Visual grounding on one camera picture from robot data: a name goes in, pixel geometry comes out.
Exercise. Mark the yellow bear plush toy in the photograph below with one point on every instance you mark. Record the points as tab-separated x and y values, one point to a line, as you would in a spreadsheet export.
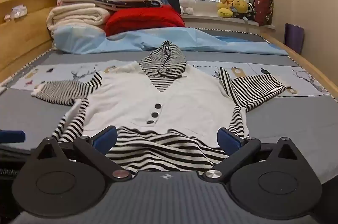
241	6

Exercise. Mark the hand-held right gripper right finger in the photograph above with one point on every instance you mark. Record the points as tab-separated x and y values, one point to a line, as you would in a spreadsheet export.
229	140

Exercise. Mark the white quilt with dark trim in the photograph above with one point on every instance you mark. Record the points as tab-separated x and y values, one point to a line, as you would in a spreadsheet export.
126	4

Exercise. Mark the cream folded blanket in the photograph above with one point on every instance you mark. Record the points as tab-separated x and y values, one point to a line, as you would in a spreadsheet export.
76	15

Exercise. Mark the white plush toy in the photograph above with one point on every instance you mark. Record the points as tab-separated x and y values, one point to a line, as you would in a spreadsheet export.
187	3

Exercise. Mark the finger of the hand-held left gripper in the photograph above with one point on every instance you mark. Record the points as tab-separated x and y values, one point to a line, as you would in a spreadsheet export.
13	136

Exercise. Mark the purple box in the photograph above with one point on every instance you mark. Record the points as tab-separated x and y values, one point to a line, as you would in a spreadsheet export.
293	37

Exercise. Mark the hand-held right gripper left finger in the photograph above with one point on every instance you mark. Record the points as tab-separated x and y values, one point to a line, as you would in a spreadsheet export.
105	140

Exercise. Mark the yellow duck plush toy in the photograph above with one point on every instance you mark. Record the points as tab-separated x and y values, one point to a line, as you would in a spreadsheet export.
224	7

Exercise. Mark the white striped hooded top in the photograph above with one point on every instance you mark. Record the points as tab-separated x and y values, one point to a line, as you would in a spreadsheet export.
158	92

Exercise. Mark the white windowsill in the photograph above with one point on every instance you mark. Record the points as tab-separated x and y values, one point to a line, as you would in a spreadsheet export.
211	19

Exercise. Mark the dark red box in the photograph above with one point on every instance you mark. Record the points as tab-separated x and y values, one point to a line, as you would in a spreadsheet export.
264	8

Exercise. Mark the wooden bed frame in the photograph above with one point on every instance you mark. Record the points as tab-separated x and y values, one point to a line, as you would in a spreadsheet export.
309	62

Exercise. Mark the red pillow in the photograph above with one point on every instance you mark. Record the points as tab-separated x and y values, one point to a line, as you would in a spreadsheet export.
142	18

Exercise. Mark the tissue pack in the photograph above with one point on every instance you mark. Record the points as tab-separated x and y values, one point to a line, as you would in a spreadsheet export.
19	11

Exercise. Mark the light blue duvet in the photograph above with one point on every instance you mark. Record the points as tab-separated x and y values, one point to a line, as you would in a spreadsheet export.
158	39

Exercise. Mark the wooden headboard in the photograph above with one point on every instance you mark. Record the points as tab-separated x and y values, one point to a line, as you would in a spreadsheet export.
23	36

